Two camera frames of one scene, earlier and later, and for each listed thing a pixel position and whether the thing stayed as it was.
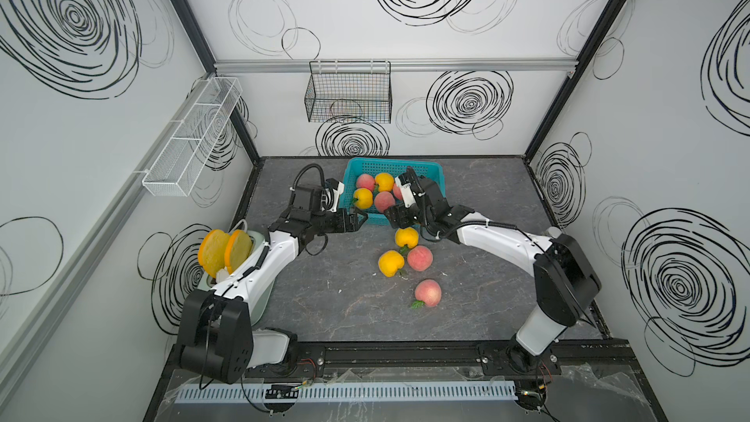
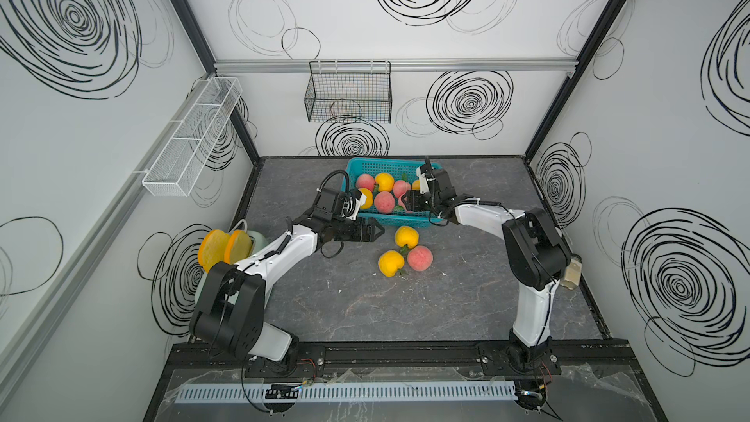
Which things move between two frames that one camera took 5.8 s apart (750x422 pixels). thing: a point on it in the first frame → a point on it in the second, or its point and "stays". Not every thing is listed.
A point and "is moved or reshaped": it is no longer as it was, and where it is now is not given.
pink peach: [420, 258] stays
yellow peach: [385, 181] stays
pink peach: [365, 181] stays
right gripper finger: [399, 216] → [416, 201]
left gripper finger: [352, 219] → [369, 229]
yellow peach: [389, 262] stays
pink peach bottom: [428, 291] is moved or reshaped
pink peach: [397, 192] stays
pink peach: [384, 200] stays
